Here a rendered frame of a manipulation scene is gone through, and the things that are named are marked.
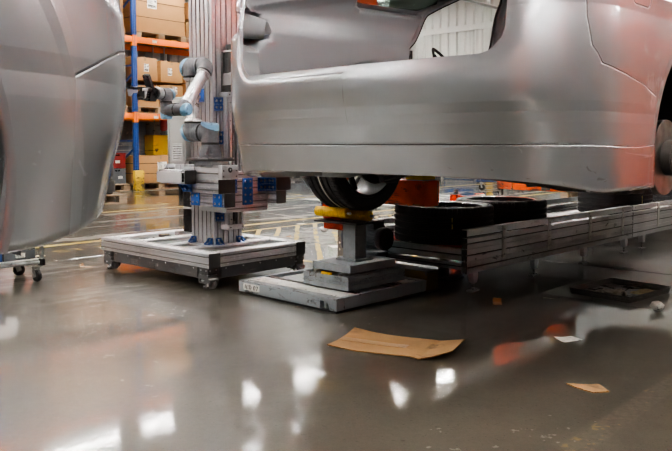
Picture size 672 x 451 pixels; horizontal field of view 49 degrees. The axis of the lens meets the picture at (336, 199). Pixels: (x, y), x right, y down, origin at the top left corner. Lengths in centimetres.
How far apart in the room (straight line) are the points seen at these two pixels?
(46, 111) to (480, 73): 165
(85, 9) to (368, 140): 173
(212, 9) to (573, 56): 309
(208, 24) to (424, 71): 271
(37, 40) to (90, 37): 14
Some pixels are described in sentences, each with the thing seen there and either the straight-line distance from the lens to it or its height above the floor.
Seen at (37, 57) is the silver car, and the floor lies 104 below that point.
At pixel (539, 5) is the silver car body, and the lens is 255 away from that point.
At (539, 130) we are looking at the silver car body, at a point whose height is 95.
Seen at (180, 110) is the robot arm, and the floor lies 111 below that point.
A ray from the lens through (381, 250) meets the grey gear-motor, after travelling 477.
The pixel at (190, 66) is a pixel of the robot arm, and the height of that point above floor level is 140.
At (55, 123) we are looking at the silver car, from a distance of 126.
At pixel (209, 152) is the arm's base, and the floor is 85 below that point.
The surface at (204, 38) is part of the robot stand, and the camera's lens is 518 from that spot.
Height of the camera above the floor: 91
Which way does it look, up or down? 4 degrees down
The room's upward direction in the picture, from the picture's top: straight up
